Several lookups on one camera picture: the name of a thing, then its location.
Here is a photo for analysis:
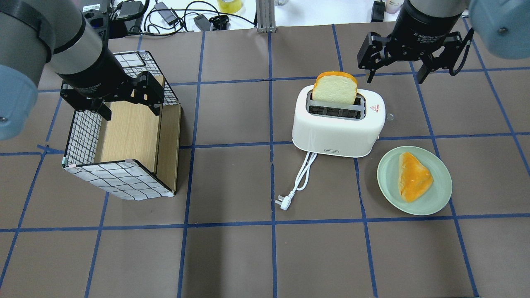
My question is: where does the black power adapter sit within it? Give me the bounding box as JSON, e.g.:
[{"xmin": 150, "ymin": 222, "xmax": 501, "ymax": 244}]
[{"xmin": 193, "ymin": 14, "xmax": 213, "ymax": 31}]

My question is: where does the aluminium frame post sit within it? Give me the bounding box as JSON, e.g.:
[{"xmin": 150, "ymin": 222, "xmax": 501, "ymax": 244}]
[{"xmin": 255, "ymin": 0, "xmax": 277, "ymax": 33}]

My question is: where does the yellow tape roll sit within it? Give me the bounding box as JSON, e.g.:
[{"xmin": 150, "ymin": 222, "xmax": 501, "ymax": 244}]
[{"xmin": 217, "ymin": 0, "xmax": 243, "ymax": 14}]

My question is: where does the light green plate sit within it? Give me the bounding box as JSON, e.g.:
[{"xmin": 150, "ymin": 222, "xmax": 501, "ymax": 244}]
[{"xmin": 377, "ymin": 147, "xmax": 453, "ymax": 216}]

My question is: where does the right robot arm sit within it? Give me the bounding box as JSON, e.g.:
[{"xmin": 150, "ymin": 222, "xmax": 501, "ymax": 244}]
[{"xmin": 357, "ymin": 0, "xmax": 530, "ymax": 83}]

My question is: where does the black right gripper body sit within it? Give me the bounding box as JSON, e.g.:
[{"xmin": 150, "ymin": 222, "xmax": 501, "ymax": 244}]
[{"xmin": 387, "ymin": 8, "xmax": 456, "ymax": 62}]

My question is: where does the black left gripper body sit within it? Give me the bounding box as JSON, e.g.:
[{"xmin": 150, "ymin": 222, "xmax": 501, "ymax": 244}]
[{"xmin": 60, "ymin": 62, "xmax": 133, "ymax": 103}]

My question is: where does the bread slice in toaster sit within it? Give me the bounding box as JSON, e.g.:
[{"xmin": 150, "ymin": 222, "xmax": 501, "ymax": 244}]
[{"xmin": 312, "ymin": 71, "xmax": 358, "ymax": 104}]

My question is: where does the bread piece on plate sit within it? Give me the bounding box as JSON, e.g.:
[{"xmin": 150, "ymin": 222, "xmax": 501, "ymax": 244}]
[{"xmin": 397, "ymin": 151, "xmax": 434, "ymax": 202}]

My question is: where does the white two-slot toaster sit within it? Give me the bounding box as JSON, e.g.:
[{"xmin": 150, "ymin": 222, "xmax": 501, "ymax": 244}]
[{"xmin": 292, "ymin": 86, "xmax": 386, "ymax": 158}]

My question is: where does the wire basket with wooden shelf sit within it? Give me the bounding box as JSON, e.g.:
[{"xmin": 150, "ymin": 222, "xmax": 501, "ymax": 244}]
[{"xmin": 61, "ymin": 50, "xmax": 182, "ymax": 200}]

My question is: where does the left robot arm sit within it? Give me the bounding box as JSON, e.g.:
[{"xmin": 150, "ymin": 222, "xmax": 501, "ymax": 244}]
[{"xmin": 0, "ymin": 0, "xmax": 164, "ymax": 140}]

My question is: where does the white toaster power cord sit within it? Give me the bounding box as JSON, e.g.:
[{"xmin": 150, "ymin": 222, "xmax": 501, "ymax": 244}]
[{"xmin": 275, "ymin": 151, "xmax": 318, "ymax": 211}]

